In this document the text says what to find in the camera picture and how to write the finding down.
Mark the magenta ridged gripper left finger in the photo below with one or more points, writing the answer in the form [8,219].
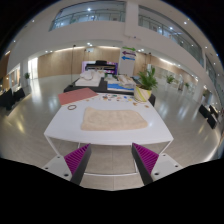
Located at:
[77,162]

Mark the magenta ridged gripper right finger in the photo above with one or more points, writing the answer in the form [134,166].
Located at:
[145,160]

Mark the beige fluffy towel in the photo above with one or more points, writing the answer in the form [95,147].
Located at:
[112,120]

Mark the white rectangular table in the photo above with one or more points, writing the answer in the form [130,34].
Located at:
[66,124]

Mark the red rectangular mat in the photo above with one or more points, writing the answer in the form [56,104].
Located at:
[76,95]

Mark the black table behind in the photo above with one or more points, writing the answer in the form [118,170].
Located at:
[102,88]

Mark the potted green plant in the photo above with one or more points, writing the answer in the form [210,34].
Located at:
[148,82]

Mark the black chairs right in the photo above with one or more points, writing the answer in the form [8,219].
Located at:
[211,114]

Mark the black chairs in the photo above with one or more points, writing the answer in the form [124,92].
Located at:
[9,98]
[211,114]

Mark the blue mat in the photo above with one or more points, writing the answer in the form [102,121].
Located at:
[117,87]

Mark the small potted plant right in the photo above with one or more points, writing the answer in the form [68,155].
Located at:
[170,79]

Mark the white cloth pile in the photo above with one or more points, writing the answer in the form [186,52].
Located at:
[90,75]

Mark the black chairs left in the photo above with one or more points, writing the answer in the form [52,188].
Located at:
[9,98]

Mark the white signpost with arrows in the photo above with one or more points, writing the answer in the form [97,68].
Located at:
[127,60]

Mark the black piano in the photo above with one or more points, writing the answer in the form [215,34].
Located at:
[101,65]

